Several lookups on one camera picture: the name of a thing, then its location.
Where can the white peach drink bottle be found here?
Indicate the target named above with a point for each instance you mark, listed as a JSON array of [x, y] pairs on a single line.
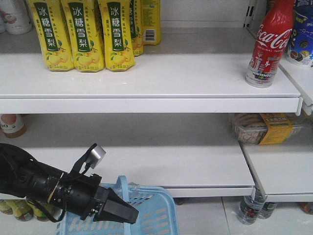
[[15, 16]]

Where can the white shelf board upper right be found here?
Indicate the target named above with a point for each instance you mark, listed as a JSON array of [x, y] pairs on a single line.
[[191, 155]]

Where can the red coca-cola aluminium bottle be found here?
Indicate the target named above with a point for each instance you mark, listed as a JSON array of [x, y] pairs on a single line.
[[271, 41]]

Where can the orange C100 drink bottle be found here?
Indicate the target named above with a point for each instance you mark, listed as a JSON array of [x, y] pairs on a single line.
[[12, 125]]

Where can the yellow pear drink bottle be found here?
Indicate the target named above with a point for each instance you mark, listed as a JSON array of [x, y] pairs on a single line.
[[115, 16], [85, 32], [50, 23]]

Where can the blue biscuit cup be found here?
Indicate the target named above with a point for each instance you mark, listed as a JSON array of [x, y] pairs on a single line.
[[300, 49]]

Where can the clear water bottle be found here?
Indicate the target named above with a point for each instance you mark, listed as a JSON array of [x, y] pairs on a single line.
[[250, 207], [267, 210]]

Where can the white shelf board top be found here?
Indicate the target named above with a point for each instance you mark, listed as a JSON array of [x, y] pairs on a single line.
[[192, 70]]

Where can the white shelf board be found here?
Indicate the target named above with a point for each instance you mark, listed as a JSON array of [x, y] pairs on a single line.
[[191, 155], [192, 70]]

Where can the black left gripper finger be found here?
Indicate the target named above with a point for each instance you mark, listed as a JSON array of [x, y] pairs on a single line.
[[115, 197], [117, 210]]

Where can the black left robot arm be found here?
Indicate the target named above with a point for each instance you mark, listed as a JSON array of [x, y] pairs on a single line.
[[23, 176]]

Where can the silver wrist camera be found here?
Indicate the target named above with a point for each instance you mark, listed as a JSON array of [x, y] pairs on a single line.
[[95, 154]]

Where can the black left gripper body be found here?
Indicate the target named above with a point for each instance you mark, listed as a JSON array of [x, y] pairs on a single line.
[[81, 195]]

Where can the clear biscuit box yellow label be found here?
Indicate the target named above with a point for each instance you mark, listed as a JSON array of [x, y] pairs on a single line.
[[266, 128]]

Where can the light blue plastic basket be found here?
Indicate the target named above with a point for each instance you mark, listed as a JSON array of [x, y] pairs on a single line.
[[157, 213]]

